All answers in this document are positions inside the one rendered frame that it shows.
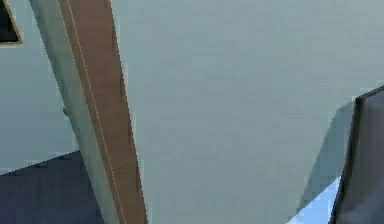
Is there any dark grey cabinet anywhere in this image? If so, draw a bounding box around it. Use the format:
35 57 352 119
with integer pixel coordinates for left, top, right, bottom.
329 85 384 224

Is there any gold framed dark picture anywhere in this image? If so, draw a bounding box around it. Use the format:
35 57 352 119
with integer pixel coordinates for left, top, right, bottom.
0 0 24 45

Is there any brown wooden room door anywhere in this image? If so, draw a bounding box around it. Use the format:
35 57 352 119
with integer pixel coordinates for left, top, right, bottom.
29 0 149 224

